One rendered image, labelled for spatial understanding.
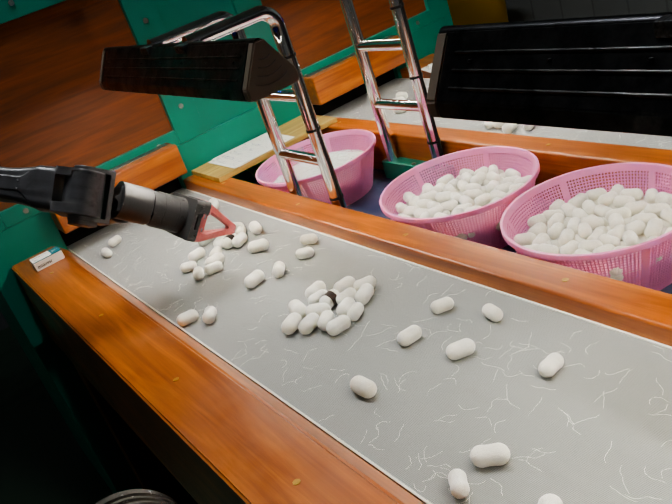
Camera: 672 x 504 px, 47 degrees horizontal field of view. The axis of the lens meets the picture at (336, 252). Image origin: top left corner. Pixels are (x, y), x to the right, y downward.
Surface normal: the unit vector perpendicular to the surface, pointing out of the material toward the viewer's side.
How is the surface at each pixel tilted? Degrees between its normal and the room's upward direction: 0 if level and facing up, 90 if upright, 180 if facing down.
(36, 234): 90
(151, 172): 90
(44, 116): 90
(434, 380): 0
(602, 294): 0
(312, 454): 0
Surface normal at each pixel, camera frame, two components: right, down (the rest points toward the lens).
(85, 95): 0.55, 0.19
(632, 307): -0.30, -0.86
